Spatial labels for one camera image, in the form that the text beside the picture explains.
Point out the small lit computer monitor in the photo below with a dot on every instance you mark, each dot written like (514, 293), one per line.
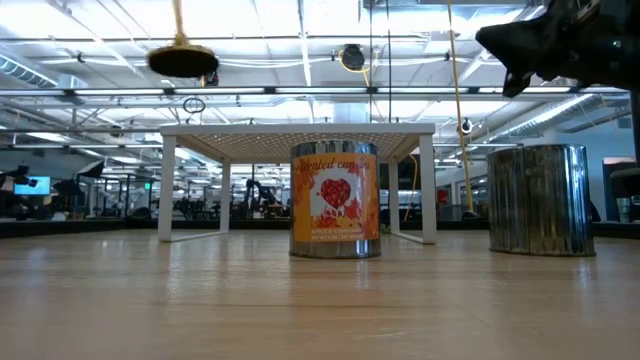
(32, 186)

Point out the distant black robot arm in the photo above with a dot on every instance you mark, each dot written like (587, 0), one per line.
(260, 192)

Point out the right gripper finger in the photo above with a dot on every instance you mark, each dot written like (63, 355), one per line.
(520, 42)
(517, 81)

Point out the black aluminium rig frame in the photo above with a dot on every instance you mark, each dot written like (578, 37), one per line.
(100, 227)

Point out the white perforated shelf riser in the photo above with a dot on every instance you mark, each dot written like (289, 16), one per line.
(300, 129)

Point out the glass candle jar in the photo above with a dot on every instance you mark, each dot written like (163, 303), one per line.
(335, 200)
(540, 200)

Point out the gold candlestick holder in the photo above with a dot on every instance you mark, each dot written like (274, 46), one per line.
(182, 61)

